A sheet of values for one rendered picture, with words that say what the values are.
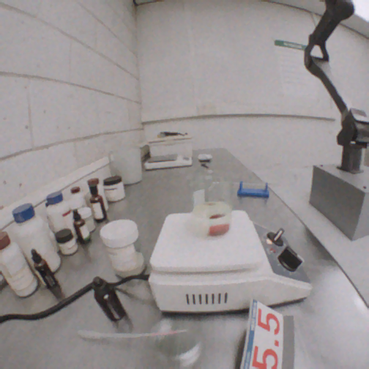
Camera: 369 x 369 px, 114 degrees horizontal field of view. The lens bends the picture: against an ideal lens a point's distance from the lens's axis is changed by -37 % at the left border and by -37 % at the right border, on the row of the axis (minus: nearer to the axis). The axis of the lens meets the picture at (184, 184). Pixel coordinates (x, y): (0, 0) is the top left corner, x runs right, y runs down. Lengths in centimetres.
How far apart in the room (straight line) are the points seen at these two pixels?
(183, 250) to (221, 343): 12
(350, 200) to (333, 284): 18
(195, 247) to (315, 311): 19
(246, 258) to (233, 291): 4
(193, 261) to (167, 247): 4
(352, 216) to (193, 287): 34
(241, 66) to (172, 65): 59
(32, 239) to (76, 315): 15
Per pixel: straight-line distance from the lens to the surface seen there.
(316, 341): 26
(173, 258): 20
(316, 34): 65
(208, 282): 20
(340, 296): 31
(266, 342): 21
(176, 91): 165
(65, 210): 44
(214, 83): 167
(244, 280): 21
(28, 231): 36
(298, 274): 26
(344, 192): 44
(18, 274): 36
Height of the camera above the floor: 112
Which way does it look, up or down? 18 degrees down
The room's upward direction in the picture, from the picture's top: 6 degrees counter-clockwise
